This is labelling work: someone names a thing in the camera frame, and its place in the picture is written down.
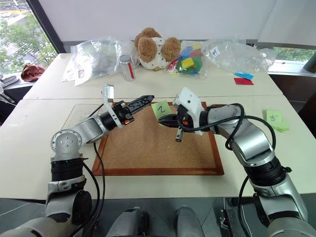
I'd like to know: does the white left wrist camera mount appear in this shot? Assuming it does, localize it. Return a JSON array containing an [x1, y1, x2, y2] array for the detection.
[[100, 83, 124, 128]]

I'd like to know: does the cork board with wooden frame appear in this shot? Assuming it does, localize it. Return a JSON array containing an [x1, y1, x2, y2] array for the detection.
[[92, 101, 225, 177]]

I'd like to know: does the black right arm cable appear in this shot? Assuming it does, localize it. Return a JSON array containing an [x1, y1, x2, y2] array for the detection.
[[177, 103, 277, 237]]

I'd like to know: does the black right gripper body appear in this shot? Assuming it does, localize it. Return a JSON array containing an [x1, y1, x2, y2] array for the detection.
[[176, 104, 192, 129]]

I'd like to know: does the blue paper sheet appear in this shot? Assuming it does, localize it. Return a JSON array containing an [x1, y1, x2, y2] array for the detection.
[[234, 71, 255, 80]]

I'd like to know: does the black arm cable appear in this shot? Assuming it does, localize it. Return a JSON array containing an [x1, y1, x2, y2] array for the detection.
[[177, 103, 277, 237], [71, 104, 107, 237]]

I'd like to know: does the grey padded object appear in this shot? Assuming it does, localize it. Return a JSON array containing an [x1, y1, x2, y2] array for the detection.
[[0, 75, 19, 87]]

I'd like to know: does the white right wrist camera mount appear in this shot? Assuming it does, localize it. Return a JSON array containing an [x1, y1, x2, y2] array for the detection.
[[172, 86, 208, 137]]

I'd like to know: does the black metal bracket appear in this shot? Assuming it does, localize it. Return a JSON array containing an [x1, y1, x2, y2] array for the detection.
[[219, 208, 231, 231]]

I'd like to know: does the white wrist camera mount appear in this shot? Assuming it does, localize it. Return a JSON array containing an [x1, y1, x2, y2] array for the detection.
[[100, 83, 124, 128], [172, 86, 208, 137]]

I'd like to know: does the red paper sheet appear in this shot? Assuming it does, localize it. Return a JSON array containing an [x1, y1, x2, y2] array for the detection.
[[233, 77, 255, 86]]

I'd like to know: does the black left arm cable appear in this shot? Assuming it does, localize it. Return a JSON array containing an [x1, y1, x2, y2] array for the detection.
[[71, 104, 107, 237]]

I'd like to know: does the stack of green sticky notes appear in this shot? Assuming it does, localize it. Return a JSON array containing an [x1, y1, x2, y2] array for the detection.
[[265, 108, 290, 133]]

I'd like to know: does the brown white plush bear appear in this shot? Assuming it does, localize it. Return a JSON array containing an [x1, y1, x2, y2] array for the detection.
[[133, 27, 182, 72]]

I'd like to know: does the bag of coloured foam blocks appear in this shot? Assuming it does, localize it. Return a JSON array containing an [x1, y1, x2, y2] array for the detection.
[[166, 40, 211, 79]]

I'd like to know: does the clear plastic bag with label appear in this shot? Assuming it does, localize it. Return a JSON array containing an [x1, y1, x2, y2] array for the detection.
[[61, 36, 135, 87]]

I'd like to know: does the red-brown cloth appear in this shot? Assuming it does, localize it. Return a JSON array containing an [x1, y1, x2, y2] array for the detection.
[[20, 64, 46, 82]]

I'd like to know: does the glass jar with silver lid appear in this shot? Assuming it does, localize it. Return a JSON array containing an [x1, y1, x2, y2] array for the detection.
[[119, 54, 136, 82]]

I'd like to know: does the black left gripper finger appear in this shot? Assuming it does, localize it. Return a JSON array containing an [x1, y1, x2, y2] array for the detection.
[[128, 97, 155, 116], [126, 95, 155, 109]]

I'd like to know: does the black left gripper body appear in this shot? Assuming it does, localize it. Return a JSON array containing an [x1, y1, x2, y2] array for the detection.
[[112, 100, 135, 126]]

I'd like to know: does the dark green round object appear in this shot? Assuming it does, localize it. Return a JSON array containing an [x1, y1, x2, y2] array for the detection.
[[304, 52, 316, 74]]

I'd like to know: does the crumpled clear bag, blue mark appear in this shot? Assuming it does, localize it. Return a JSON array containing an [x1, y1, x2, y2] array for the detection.
[[201, 36, 279, 75]]

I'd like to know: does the dark grey rounded shape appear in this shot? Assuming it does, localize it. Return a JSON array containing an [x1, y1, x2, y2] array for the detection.
[[106, 206, 150, 237], [173, 205, 206, 237]]

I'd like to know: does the green sticky note with character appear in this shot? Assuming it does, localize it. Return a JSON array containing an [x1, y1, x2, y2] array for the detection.
[[151, 101, 173, 121]]

